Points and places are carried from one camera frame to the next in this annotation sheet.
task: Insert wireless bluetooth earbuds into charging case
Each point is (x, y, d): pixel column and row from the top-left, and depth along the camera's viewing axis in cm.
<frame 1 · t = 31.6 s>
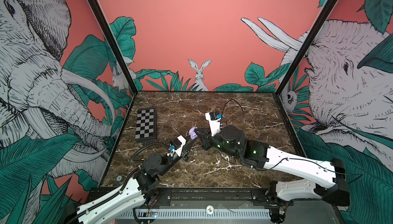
left hand: (194, 136, 66), fingers closed
right hand: (194, 129, 62), fingers closed
black white chessboard: (146, 125, 99), point 4 cm above the table

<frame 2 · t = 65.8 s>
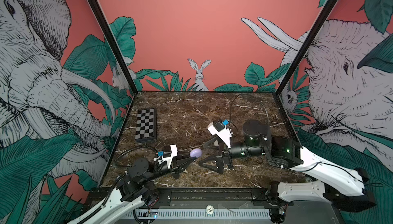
left hand: (194, 155, 59), fingers closed
right hand: (202, 154, 49), fingers open
the named things where they were.

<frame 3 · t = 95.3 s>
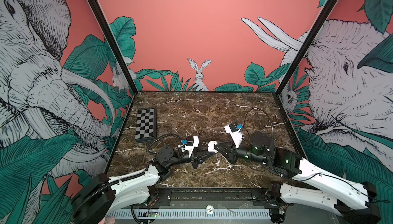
left hand: (214, 151, 63), fingers closed
right hand: (215, 146, 61), fingers closed
the named things where they were.

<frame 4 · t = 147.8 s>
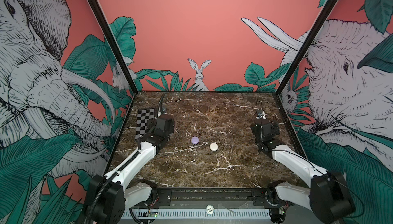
left hand: (162, 118, 83), fingers open
right hand: (266, 120, 86), fingers open
purple earbud charging case: (195, 140, 95), on the table
the other named things where they were.

